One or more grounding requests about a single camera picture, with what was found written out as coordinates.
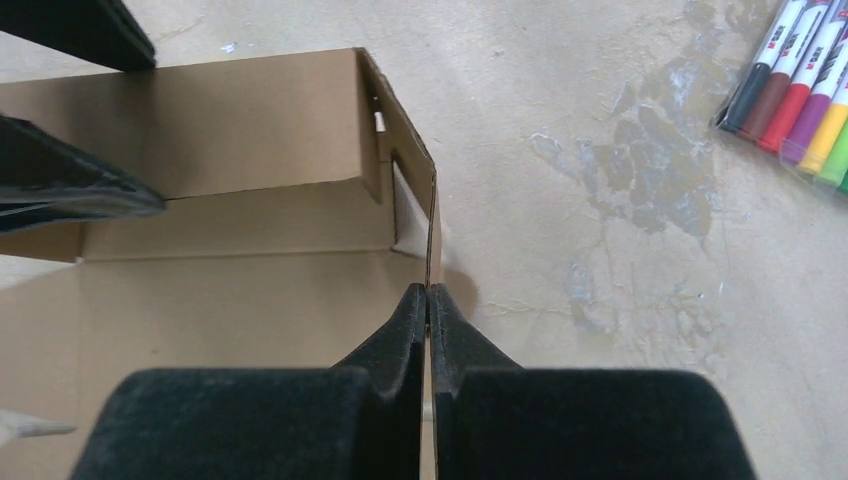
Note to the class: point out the brown cardboard box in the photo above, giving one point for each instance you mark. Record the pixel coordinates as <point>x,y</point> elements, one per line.
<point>301,203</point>

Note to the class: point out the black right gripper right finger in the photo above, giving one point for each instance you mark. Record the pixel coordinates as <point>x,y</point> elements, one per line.
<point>494,419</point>

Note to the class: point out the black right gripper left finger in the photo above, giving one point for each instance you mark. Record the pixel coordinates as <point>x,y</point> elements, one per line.
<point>358,419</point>

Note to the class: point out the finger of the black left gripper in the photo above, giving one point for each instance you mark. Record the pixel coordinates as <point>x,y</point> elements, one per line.
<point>46,181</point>
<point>103,32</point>

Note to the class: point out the pack of coloured markers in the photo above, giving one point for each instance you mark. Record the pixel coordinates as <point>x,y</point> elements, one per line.
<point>791,100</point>

